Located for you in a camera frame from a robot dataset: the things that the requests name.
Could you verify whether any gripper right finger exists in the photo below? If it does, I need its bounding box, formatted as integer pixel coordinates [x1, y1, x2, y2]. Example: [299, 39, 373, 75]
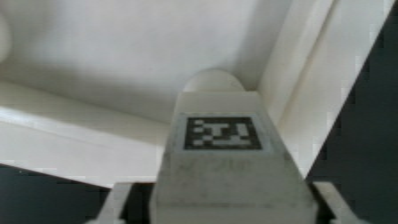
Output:
[309, 181, 372, 224]

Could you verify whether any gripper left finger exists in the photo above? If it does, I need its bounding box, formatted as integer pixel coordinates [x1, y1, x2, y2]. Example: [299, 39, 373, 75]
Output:
[84, 182, 155, 224]

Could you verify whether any white table leg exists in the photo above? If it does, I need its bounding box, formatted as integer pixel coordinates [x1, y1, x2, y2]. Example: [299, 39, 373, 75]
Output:
[150, 69, 318, 224]

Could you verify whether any white square table top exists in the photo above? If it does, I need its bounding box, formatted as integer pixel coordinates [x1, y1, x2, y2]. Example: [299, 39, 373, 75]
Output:
[0, 0, 393, 188]

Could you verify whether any white U-shaped boundary wall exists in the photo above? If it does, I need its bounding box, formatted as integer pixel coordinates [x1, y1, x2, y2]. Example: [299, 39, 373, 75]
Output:
[0, 0, 398, 188]

